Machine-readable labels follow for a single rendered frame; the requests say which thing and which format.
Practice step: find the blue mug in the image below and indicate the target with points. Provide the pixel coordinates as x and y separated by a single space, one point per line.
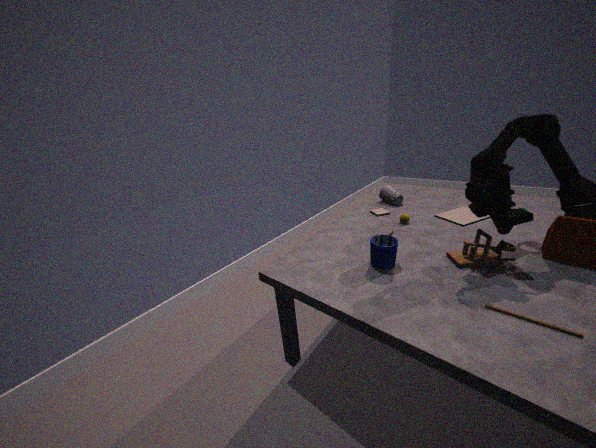
383 250

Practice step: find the beige flat rectangular panel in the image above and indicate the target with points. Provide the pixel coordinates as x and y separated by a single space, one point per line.
461 216

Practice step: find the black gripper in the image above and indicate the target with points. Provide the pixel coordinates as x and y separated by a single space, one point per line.
508 217

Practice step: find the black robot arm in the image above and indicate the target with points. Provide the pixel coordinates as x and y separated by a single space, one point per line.
488 174

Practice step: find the beige flat square tile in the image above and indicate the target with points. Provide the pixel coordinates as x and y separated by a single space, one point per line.
379 212

